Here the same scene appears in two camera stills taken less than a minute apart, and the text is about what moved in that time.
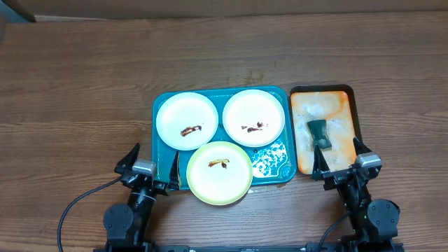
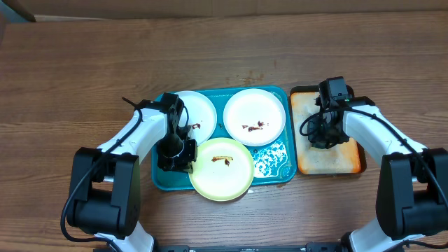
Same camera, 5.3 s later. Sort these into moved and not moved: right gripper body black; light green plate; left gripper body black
Moved: left gripper body black; right gripper body black
Not moved: light green plate
